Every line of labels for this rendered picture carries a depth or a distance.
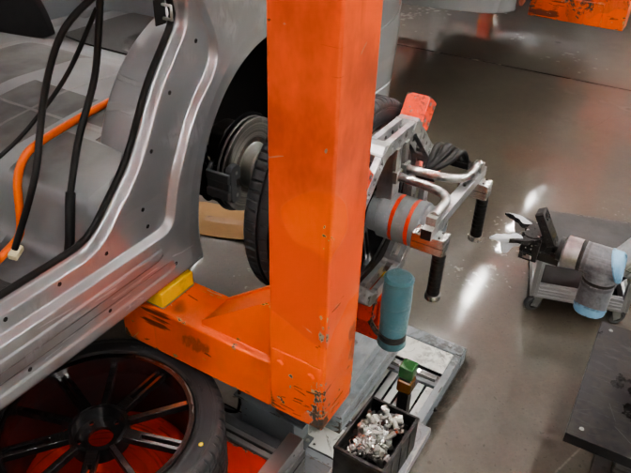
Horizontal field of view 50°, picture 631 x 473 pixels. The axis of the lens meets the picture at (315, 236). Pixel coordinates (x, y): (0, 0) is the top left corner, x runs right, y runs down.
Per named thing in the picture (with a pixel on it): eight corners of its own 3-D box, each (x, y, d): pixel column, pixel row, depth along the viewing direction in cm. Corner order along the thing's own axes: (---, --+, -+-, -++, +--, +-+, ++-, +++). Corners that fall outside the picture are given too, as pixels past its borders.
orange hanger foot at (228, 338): (162, 305, 212) (150, 212, 192) (303, 369, 190) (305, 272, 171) (124, 335, 200) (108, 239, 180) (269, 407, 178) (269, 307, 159)
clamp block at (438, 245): (416, 238, 179) (419, 221, 176) (448, 249, 175) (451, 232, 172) (408, 247, 175) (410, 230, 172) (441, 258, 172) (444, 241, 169)
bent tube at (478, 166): (423, 153, 204) (427, 120, 198) (484, 170, 196) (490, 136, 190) (398, 175, 191) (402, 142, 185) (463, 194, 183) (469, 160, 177)
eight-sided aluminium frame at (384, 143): (404, 242, 235) (422, 95, 205) (421, 248, 232) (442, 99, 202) (326, 329, 196) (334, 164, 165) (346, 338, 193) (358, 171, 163)
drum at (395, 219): (382, 219, 209) (387, 179, 201) (446, 239, 200) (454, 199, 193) (361, 240, 199) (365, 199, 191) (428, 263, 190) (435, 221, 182)
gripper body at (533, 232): (515, 256, 198) (556, 269, 193) (520, 233, 193) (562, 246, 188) (522, 244, 204) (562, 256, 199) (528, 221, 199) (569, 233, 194)
